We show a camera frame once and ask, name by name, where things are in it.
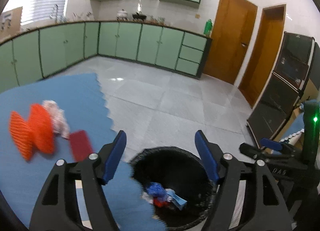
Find white cooking pot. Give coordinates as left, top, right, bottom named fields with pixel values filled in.
left=117, top=9, right=128, bottom=20

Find white tissue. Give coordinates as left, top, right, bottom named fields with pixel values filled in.
left=141, top=192, right=153, bottom=204

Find black wok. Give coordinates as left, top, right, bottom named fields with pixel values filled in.
left=132, top=13, right=147, bottom=21

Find black glass cabinet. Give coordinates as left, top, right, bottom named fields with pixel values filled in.
left=247, top=32, right=319, bottom=148

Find red cylindrical can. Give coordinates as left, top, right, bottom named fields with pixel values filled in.
left=153, top=197, right=170, bottom=208

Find green bottle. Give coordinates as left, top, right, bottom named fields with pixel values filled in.
left=203, top=19, right=213, bottom=37

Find pink white wrapper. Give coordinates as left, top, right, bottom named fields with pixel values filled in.
left=42, top=100, right=70, bottom=139

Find blue plastic bag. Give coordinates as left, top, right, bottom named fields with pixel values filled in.
left=145, top=182, right=168, bottom=202

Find black trash bin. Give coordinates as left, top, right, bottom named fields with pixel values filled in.
left=130, top=146, right=216, bottom=230

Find dark red sponge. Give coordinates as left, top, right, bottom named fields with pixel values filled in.
left=69, top=130, right=93, bottom=162

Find sink faucet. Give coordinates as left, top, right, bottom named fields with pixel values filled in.
left=49, top=4, right=59, bottom=24

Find orange mesh bag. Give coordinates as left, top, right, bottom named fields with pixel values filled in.
left=9, top=103, right=55, bottom=161

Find brown cardboard box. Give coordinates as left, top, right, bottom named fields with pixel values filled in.
left=0, top=7, right=23, bottom=42

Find green lower kitchen cabinets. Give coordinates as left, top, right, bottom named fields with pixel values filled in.
left=1, top=21, right=212, bottom=91

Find light blue snack packet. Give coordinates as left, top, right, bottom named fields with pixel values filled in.
left=165, top=189, right=187, bottom=210

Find wooden door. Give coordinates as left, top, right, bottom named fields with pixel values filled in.
left=203, top=0, right=258, bottom=84
left=239, top=4, right=286, bottom=107

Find blue foam table mat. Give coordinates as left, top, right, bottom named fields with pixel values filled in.
left=1, top=73, right=166, bottom=230

